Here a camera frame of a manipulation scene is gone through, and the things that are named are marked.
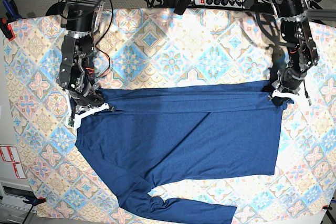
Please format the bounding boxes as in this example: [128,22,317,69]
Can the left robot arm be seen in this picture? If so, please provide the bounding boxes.
[256,0,319,110]

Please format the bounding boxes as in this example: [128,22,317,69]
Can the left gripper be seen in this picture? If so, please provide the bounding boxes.
[268,67,311,106]

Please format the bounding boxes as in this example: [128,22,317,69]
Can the blue orange clamp upper left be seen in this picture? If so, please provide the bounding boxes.
[1,0,22,41]

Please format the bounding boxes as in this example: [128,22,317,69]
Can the patterned tile tablecloth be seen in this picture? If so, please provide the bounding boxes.
[1,9,335,223]

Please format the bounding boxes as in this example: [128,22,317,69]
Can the blue long-sleeve T-shirt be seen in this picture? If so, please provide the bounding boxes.
[76,81,288,223]

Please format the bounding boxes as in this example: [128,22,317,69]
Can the red white labels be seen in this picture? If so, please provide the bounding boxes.
[1,145,26,179]

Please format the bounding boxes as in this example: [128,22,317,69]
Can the black orange clamp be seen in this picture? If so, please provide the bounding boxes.
[322,205,333,211]
[23,196,46,206]

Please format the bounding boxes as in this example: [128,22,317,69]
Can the black orange clamp lower left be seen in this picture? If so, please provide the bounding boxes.
[23,196,46,206]

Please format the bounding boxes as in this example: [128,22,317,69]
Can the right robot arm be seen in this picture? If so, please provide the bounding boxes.
[57,0,109,129]

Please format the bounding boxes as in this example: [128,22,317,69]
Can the black round base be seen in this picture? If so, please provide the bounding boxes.
[45,2,65,16]

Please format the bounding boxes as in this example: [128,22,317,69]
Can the white power strip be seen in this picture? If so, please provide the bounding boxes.
[194,0,248,9]

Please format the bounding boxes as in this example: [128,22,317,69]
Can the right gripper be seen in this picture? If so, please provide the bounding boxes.
[67,82,115,129]

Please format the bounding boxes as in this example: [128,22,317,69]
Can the black mount post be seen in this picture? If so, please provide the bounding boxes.
[174,0,191,15]

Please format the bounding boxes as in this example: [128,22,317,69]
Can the black orange clamp lower right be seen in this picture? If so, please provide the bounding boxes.
[322,205,333,211]

